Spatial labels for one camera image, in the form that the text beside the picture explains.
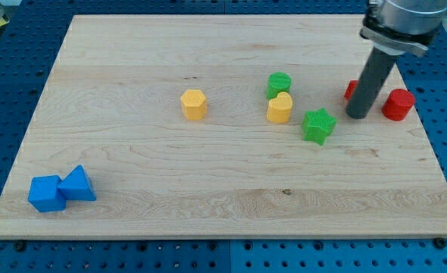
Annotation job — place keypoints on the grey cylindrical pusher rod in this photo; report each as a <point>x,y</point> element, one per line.
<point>373,76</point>

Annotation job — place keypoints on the red cylinder block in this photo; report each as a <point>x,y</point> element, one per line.
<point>398,104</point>

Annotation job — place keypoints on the blue triangle block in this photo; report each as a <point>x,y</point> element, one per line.
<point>77,186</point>

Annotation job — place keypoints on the yellow heart block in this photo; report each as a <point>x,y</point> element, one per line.
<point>279,108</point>

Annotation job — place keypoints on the green star block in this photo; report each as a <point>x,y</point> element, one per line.
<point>317,125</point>

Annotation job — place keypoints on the blue cube block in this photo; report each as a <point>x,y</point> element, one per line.
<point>44,195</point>

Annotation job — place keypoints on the green cylinder block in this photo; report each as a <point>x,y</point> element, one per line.
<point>277,82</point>

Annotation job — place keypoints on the wooden board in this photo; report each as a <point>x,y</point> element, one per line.
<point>112,104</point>

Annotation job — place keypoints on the yellow hexagon block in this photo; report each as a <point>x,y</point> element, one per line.
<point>193,104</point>

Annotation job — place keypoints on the red star block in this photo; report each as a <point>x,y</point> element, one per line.
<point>350,89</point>

